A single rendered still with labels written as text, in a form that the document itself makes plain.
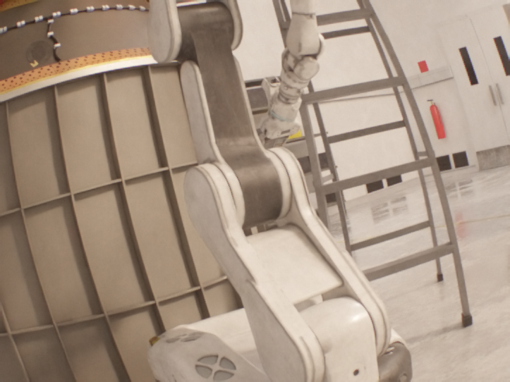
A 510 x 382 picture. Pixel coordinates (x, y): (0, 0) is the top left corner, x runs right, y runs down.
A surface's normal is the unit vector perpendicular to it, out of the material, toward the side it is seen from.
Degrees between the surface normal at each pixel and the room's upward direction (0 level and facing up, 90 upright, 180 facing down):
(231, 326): 68
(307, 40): 113
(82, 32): 62
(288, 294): 46
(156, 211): 90
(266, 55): 90
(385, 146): 90
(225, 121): 94
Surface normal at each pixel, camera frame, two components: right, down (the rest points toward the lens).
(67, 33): 0.40, -0.57
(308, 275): 0.15, -0.75
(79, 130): 0.54, -0.12
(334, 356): 0.34, -0.07
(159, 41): -0.81, 0.25
